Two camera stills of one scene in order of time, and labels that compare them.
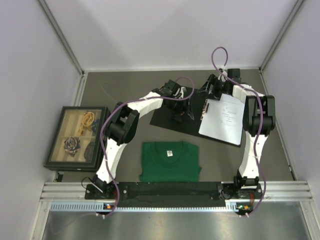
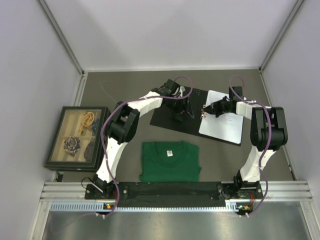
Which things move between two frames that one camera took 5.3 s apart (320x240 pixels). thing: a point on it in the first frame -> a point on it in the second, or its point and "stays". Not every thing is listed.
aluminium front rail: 273,190 stays
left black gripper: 183,110 stays
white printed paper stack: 223,119 stays
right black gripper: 214,81 -> 213,109
